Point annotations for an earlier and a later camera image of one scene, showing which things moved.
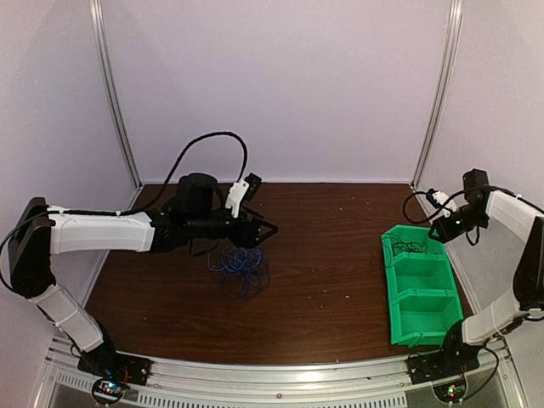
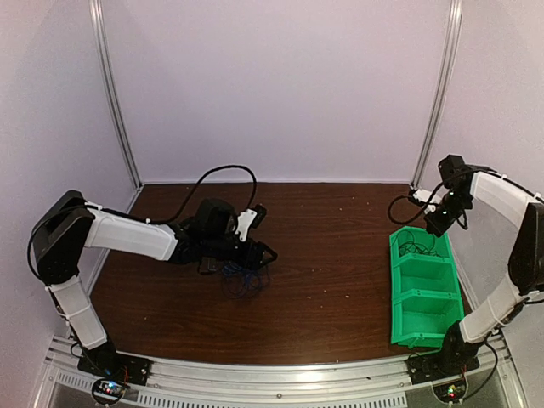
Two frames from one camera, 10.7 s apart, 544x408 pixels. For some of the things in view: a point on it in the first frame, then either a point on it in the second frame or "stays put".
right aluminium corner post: [444, 80] stays put
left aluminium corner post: [96, 8] stays put
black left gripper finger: [256, 224] → [274, 255]
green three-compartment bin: [422, 297] stays put
